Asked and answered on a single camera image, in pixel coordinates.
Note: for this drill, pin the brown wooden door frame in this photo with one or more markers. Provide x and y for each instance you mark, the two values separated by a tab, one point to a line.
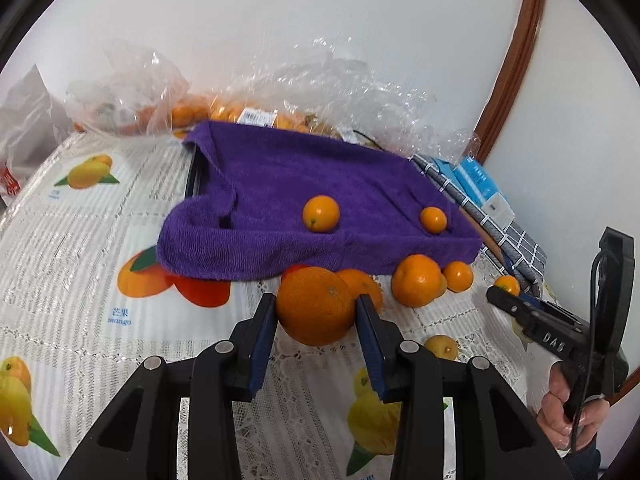
525	35

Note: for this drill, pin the white barcode label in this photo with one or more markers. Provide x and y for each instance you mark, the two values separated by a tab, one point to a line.
256	117

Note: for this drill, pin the red and white package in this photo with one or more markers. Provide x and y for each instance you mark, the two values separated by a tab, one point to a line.
9	184

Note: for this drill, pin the black tray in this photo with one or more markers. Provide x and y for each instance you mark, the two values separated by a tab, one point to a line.
193	175

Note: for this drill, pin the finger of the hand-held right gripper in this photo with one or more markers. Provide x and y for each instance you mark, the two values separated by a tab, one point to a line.
555	311
507	305

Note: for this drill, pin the pile of bagged oranges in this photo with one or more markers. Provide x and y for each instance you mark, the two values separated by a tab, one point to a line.
220	110

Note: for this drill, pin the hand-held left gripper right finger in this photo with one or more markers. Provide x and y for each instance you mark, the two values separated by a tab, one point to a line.
370	350

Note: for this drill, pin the white plastic bag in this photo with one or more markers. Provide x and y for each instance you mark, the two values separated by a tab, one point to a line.
30	120

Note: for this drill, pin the purple towel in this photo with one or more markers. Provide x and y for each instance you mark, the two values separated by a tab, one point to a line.
300	170

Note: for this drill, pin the folded grey plaid sheet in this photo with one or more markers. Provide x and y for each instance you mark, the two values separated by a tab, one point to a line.
520	245

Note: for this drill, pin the thin black stick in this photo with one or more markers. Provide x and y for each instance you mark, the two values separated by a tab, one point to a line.
370	140

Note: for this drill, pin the large orange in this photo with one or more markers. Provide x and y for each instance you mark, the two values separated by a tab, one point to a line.
313	305

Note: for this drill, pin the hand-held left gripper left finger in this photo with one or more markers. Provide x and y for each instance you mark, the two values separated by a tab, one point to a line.
262	345

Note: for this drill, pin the yellowish brown orange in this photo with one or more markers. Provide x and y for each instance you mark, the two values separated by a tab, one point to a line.
441	347

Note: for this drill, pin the person's right hand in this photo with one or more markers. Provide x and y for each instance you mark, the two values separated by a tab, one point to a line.
555	410

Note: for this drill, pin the blue white tissue pack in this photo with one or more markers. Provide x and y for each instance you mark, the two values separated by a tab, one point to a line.
482	185

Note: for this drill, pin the small red tomato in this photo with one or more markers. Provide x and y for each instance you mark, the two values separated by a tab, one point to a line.
295	268

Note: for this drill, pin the small orange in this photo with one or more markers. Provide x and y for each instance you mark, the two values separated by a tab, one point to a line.
458	276
433	219
507	283

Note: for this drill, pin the fruit print lace tablecloth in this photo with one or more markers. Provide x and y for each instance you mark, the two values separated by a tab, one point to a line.
100	240

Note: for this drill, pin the person's right forearm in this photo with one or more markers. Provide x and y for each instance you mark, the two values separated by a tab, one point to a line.
587	457

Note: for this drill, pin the clear crinkled plastic bag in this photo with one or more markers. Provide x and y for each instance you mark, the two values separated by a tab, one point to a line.
360	90

